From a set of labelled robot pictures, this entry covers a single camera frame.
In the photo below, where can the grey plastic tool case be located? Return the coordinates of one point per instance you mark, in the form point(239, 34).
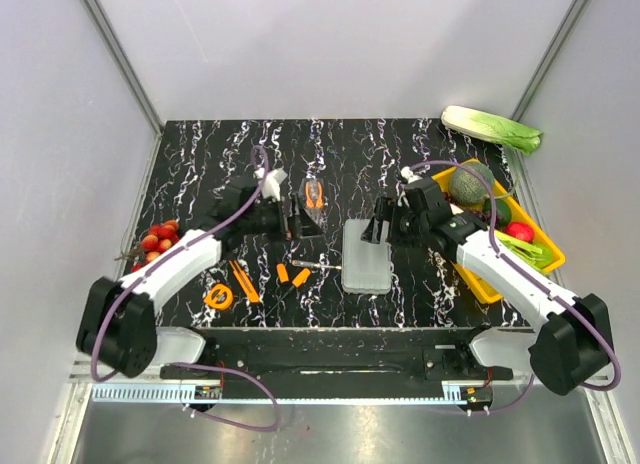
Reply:
point(366, 267)

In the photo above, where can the yellow plastic bin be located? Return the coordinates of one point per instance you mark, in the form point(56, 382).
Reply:
point(490, 269)

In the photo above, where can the toy green avocado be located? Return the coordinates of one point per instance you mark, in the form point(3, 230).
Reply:
point(502, 211)

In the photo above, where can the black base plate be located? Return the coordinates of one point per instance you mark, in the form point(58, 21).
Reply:
point(423, 353)

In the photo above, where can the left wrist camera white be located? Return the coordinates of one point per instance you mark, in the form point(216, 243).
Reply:
point(271, 182)

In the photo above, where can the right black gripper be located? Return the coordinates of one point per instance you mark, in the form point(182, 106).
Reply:
point(395, 237)

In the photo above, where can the toy cantaloupe melon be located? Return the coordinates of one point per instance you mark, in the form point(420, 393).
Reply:
point(466, 189)

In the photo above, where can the short orange screwdriver handle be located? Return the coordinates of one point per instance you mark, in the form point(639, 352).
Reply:
point(282, 273)

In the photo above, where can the toy green leafy vegetable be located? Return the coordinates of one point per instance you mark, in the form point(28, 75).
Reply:
point(538, 256)

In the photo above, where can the toy red apple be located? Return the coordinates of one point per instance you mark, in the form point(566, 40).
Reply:
point(521, 231)

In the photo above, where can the orange handled screwdriver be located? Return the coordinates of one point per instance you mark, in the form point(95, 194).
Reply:
point(306, 269)

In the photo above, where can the toy lychee bunch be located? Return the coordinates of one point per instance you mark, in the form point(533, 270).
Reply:
point(159, 239)

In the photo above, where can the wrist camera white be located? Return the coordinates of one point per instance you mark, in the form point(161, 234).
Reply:
point(271, 182)
point(407, 176)

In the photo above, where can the toy napa cabbage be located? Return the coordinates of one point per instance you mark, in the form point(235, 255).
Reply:
point(491, 128)

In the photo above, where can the orange handled pliers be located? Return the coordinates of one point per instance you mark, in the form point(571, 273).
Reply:
point(313, 196)

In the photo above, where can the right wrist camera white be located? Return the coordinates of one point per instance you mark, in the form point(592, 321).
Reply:
point(407, 176)

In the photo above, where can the orange utility knife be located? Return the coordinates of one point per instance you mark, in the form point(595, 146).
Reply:
point(245, 282)

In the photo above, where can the orange tape measure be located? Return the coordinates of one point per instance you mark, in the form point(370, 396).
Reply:
point(220, 297)

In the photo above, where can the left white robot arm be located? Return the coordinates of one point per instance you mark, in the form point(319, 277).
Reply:
point(118, 327)

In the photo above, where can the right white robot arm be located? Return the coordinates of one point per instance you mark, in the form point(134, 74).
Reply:
point(570, 339)

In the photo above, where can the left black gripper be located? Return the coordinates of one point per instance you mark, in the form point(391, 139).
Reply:
point(303, 224)

